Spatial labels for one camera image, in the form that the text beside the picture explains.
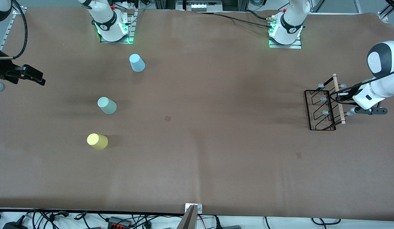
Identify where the grey metal mount post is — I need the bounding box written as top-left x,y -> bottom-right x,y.
176,205 -> 199,229

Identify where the long black table cable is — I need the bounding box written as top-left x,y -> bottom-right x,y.
197,11 -> 273,30

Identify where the grey equipment box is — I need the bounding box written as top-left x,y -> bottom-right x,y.
176,0 -> 223,12

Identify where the short black table cable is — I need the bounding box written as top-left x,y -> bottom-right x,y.
246,10 -> 270,21

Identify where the mint green plastic cup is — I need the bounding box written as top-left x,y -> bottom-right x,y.
97,97 -> 117,115

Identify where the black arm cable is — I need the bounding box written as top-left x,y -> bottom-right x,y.
0,0 -> 28,60
334,68 -> 394,105

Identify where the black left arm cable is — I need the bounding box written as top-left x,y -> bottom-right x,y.
334,68 -> 394,105

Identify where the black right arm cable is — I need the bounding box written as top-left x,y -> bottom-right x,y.
0,0 -> 28,60

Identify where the black power adapter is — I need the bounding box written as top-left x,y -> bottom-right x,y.
2,221 -> 29,229

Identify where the white power strip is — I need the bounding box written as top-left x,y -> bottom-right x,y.
113,0 -> 143,10

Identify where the looped black cable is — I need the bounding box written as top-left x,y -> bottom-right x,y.
311,218 -> 341,226

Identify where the yellow plastic cup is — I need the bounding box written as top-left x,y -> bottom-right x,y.
87,133 -> 109,150

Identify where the black wire cup holder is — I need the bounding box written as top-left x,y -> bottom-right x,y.
304,73 -> 355,131

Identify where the black orange connector box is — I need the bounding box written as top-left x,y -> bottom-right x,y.
107,216 -> 133,228

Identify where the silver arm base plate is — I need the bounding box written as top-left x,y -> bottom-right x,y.
100,10 -> 136,44
268,36 -> 303,49

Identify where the light blue plastic cup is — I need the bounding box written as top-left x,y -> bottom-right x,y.
129,53 -> 146,73

